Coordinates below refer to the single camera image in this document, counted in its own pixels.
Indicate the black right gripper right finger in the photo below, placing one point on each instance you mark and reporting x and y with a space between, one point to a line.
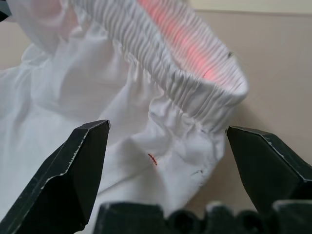
273 170

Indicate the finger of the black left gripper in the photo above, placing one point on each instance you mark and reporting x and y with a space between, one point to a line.
3 12

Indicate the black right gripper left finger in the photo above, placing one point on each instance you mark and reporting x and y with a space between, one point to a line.
61 185

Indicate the white shorts with striped tag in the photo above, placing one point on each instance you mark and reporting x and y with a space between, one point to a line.
97 85

